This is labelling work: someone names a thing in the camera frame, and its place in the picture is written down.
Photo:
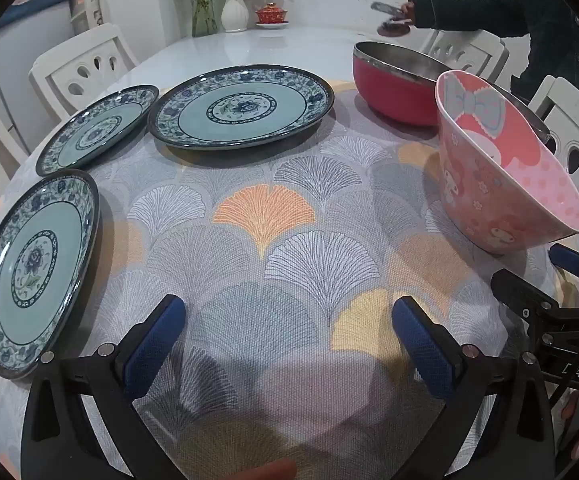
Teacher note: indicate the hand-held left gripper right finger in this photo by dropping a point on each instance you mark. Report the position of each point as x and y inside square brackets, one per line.
[427, 347]

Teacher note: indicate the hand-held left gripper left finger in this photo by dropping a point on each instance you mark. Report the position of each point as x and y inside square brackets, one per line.
[154, 345]

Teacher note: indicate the pink cartoon bowl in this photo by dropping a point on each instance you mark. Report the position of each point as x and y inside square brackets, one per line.
[489, 185]

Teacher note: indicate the fan-pattern tablecloth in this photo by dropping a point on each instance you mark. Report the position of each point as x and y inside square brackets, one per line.
[289, 260]

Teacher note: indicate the red steel bowl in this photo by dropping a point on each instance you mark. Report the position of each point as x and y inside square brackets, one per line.
[394, 92]

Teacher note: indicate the large floral teal plate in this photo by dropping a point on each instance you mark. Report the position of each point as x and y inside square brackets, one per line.
[242, 107]

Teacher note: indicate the phone stand with brown base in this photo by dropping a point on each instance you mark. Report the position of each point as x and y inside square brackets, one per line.
[393, 28]

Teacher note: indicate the grey refrigerator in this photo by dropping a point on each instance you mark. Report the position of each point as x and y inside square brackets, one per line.
[19, 75]

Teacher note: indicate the white ribbed vase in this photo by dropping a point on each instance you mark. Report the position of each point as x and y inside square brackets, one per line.
[234, 12]

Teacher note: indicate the red lidded tea cup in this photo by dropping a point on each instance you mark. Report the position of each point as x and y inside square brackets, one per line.
[271, 14]

